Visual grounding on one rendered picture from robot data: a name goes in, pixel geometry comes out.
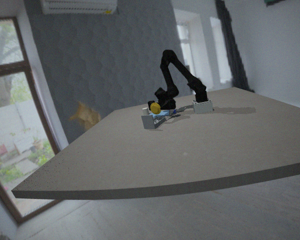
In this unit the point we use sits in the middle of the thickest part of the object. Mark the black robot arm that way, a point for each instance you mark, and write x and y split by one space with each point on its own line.
169 56

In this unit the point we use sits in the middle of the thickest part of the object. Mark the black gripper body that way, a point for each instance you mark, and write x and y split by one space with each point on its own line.
162 102

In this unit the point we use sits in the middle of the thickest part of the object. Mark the yellow round plate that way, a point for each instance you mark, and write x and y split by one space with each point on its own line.
155 108

